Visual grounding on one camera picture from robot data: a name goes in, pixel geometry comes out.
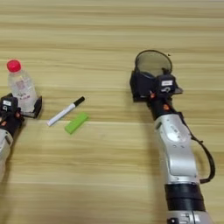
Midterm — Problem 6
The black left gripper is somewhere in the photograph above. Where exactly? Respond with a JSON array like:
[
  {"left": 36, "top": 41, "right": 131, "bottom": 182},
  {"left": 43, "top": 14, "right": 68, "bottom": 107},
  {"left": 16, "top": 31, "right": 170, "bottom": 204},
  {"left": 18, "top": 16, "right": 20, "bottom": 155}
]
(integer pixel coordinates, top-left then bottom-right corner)
[{"left": 0, "top": 95, "right": 44, "bottom": 138}]

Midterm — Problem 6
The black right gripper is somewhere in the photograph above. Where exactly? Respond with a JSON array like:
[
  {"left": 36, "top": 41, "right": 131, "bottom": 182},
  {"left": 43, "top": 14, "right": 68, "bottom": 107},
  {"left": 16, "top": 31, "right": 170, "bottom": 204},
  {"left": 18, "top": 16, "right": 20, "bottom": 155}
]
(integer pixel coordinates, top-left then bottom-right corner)
[{"left": 129, "top": 67, "right": 184, "bottom": 121}]

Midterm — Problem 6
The black mesh cup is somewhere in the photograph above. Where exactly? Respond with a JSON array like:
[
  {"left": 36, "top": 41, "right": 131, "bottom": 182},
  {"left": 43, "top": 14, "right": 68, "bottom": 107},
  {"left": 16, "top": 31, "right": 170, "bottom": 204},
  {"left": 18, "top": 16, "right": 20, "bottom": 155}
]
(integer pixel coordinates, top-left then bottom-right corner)
[{"left": 134, "top": 49, "right": 173, "bottom": 79}]

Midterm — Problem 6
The clear bottle with red cap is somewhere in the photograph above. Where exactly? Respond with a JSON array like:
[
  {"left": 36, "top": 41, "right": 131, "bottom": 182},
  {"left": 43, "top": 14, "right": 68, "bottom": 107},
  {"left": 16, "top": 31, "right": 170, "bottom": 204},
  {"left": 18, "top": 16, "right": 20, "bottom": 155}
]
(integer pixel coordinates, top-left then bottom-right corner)
[{"left": 6, "top": 59, "right": 39, "bottom": 113}]

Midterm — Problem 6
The green rectangular block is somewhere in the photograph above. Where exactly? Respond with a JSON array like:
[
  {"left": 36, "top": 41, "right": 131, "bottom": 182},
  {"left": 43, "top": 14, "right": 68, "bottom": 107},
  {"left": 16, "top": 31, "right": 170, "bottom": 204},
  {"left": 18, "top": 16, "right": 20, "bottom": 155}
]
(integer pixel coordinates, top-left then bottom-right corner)
[{"left": 64, "top": 111, "right": 89, "bottom": 136}]

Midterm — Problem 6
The labelled box on right gripper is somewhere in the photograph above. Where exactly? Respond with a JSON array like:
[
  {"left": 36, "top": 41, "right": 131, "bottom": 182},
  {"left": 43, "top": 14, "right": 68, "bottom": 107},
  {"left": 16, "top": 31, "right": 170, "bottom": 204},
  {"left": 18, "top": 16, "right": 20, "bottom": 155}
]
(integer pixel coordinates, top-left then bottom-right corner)
[{"left": 156, "top": 73, "right": 178, "bottom": 95}]

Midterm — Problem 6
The labelled box on gripper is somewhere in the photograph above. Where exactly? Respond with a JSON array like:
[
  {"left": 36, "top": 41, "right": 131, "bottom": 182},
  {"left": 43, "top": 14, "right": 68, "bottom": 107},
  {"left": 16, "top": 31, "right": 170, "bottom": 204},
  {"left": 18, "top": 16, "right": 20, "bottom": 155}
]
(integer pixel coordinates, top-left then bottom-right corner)
[
  {"left": 0, "top": 95, "right": 20, "bottom": 116},
  {"left": 156, "top": 73, "right": 178, "bottom": 95}
]

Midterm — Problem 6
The white marker with black cap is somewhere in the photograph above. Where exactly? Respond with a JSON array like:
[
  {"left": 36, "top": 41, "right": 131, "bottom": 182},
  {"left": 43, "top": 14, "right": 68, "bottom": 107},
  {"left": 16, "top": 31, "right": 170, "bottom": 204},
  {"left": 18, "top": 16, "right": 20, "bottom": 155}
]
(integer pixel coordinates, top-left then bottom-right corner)
[{"left": 46, "top": 96, "right": 86, "bottom": 128}]

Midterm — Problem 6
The labelled box on left gripper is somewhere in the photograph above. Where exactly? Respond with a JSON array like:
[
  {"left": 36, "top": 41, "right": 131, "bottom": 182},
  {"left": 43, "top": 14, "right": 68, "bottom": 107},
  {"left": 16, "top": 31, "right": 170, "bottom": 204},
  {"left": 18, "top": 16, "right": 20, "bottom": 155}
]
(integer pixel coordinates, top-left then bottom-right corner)
[{"left": 0, "top": 95, "right": 20, "bottom": 116}]

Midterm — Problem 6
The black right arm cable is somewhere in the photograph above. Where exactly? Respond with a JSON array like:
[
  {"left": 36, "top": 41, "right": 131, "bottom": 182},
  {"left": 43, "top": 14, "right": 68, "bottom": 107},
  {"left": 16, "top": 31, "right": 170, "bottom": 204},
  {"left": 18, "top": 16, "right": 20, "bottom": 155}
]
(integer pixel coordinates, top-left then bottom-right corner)
[{"left": 186, "top": 128, "right": 216, "bottom": 185}]

